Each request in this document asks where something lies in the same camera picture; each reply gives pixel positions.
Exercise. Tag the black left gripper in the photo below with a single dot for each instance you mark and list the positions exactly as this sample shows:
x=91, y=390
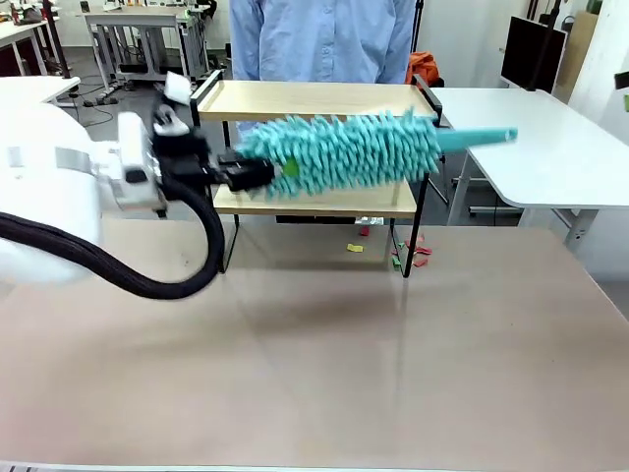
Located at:
x=184, y=157

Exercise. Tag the teal chenille duster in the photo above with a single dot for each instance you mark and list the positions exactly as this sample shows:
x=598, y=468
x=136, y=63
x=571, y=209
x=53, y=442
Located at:
x=354, y=152

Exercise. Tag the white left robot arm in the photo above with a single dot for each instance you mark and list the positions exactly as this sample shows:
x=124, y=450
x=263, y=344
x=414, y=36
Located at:
x=44, y=147

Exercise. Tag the flat cardboard sheet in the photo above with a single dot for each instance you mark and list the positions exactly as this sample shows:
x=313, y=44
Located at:
x=582, y=44

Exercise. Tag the black monitor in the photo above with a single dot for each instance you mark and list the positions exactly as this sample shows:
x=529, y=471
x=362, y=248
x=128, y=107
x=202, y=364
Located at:
x=531, y=49

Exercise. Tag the white rounded table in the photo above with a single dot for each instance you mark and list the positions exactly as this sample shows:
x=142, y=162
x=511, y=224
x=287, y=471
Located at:
x=540, y=162

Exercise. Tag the yellow paper scrap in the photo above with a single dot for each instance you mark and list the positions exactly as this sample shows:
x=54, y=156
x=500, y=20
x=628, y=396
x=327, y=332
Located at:
x=355, y=248

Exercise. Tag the person torso blue shirt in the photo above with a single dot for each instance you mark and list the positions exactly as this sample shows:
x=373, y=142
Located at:
x=319, y=39

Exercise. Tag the black power strip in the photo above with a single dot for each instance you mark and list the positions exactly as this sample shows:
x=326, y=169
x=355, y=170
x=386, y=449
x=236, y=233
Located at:
x=100, y=102

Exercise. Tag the grey metal desk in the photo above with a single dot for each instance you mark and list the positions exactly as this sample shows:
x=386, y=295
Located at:
x=132, y=20

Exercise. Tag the orange jacket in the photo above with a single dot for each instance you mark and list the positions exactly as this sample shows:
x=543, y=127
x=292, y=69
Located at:
x=425, y=66

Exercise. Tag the white rectangular table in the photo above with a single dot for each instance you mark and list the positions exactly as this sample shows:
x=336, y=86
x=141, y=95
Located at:
x=34, y=84

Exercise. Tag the black stand pole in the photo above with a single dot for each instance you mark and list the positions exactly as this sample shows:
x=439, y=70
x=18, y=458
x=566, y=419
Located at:
x=55, y=39

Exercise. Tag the white cluttered workbench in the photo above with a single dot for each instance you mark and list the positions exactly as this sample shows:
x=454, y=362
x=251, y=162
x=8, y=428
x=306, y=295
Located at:
x=15, y=32

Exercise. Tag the wooden two-tier black-frame shelf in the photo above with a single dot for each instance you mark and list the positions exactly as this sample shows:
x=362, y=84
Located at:
x=314, y=98

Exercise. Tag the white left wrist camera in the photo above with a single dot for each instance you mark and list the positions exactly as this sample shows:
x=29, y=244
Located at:
x=178, y=88

